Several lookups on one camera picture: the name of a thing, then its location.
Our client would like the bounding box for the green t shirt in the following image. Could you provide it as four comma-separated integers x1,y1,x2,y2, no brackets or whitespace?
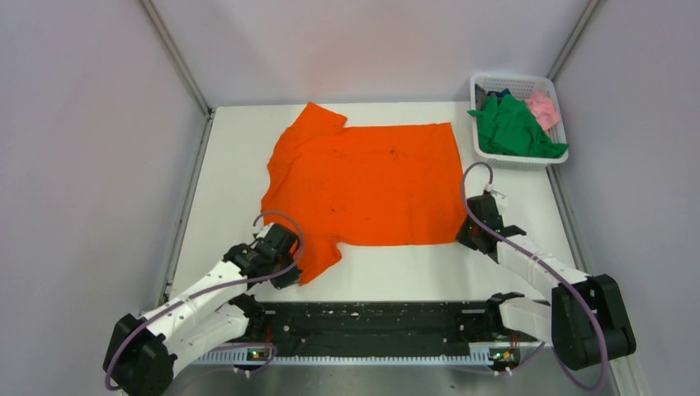
468,95,569,158

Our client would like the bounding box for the orange t shirt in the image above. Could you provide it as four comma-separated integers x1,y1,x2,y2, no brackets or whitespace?
261,103,466,284

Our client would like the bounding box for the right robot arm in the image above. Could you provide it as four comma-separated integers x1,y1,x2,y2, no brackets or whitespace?
456,191,637,370

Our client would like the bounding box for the white cable duct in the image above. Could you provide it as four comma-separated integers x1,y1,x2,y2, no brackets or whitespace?
193,346,518,367

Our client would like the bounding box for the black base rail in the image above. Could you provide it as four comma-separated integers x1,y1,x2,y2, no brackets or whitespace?
213,300,540,362

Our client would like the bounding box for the dark blue t shirt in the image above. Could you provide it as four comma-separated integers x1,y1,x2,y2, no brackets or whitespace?
487,88,512,98

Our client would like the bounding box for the pink t shirt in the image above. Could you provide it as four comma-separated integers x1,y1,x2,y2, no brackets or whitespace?
525,90,561,131

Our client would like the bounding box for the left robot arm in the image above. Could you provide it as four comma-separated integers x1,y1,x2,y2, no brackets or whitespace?
103,219,305,395

